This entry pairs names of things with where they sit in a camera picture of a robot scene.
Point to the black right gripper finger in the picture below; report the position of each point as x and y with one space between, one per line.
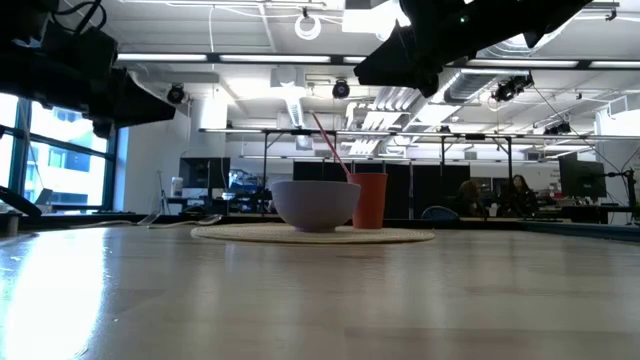
385 57
429 80

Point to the red plastic drinking straw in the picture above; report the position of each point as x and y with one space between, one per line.
330 142

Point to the orange plastic cup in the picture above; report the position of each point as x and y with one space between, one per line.
372 200

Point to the light blue plastic bowl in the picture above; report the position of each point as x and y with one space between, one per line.
315 205

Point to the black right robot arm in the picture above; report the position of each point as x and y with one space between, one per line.
555 15

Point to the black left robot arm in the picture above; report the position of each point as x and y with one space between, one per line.
17 20

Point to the white plastic container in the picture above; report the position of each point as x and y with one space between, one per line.
177 186

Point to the black computer monitor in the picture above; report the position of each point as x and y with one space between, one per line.
205 172
582 175

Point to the black curved chair back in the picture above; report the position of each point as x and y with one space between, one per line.
20 200

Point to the black partition panels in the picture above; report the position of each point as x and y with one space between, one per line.
425 190

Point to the person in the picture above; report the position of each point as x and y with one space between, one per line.
472 200
520 197

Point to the blue chair back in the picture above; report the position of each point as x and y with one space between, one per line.
440 214

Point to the round woven straw placemat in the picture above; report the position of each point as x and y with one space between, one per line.
240 234

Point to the black ceiling camera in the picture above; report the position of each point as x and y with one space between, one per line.
176 94
341 89

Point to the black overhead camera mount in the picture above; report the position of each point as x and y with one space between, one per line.
510 89

